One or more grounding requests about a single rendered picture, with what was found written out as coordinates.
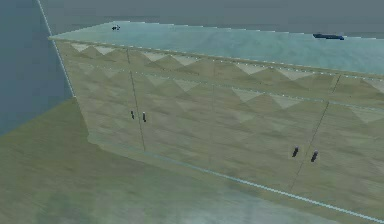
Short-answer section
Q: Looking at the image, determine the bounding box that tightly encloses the flat dark blue object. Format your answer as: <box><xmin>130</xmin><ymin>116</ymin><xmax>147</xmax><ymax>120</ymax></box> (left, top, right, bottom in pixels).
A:
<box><xmin>312</xmin><ymin>32</ymin><xmax>345</xmax><ymax>41</ymax></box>

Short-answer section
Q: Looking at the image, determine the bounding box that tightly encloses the beige patterned sideboard cabinet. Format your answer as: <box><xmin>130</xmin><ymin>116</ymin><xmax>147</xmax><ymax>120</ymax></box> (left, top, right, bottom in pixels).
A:
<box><xmin>48</xmin><ymin>21</ymin><xmax>384</xmax><ymax>224</ymax></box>

